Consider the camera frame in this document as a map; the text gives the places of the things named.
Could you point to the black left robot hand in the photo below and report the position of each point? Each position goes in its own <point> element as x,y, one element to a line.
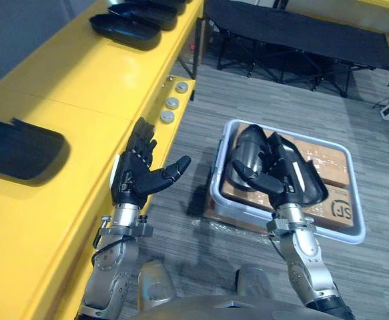
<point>141,173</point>

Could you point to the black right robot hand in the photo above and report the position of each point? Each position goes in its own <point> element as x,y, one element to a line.
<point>274,173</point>

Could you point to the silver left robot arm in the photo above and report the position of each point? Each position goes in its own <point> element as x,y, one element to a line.
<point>114,253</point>

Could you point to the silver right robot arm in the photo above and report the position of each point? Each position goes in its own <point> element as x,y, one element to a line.
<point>309,260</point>

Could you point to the yellow metal shelf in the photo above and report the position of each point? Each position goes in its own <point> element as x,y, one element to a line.
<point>80,110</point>

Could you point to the black plastic housing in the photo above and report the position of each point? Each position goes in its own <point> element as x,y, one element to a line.
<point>17,150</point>
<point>244,156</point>
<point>127,28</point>
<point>154,11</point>
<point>177,3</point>
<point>309,176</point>

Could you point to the round silver cap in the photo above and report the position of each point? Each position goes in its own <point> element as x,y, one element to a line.
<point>172,102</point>
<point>181,87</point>
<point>167,116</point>

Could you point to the brown cardboard box with logo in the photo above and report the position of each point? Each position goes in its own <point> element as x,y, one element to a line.
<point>334,208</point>

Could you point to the pale grey plastic crate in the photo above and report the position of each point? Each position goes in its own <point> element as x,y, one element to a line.
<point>354,206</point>

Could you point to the silver left robot leg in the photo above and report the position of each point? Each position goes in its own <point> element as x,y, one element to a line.
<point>155,280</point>

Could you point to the silver robot leg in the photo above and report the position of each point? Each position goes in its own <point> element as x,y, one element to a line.
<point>155,280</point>
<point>256,280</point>

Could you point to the silver right robot leg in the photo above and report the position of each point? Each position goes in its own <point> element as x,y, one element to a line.
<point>256,280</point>

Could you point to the black folding camp bed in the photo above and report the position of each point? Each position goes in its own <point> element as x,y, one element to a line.
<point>301,43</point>

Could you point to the grey robot torso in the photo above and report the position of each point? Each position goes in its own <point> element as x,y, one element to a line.
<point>221,308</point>

